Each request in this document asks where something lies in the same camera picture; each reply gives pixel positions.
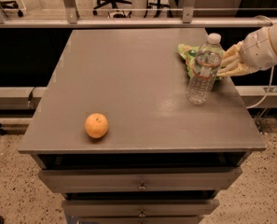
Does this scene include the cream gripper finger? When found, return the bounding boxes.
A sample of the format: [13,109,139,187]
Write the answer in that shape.
[221,41,242,67]
[217,60,258,77]

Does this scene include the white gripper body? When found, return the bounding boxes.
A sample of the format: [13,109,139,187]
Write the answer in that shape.
[240,26,277,70]

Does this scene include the green rice chip bag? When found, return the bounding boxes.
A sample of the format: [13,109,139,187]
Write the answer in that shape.
[178,44,224,79]

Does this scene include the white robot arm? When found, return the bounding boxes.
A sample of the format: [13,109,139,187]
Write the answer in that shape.
[217,23,277,77]

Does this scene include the clear plastic water bottle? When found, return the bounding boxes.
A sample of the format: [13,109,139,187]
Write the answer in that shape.
[187,33,224,105]

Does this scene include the grey drawer cabinet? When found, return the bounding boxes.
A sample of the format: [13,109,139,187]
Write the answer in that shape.
[20,28,265,224]

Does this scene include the orange fruit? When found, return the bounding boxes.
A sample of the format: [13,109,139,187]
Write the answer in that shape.
[85,113,108,138]

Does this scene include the top grey drawer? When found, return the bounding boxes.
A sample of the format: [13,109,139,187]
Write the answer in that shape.
[38,167,242,193]

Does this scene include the grey drawer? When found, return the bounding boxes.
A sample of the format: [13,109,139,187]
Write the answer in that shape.
[62,200,219,217]
[38,167,242,193]

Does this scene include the white cable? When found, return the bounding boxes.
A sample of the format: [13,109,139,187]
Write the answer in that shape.
[245,14,276,110]

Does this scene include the black cable at wall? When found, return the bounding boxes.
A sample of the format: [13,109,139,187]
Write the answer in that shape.
[27,86,38,110]

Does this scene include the metal railing frame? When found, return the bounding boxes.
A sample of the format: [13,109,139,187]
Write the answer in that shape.
[0,0,277,28]

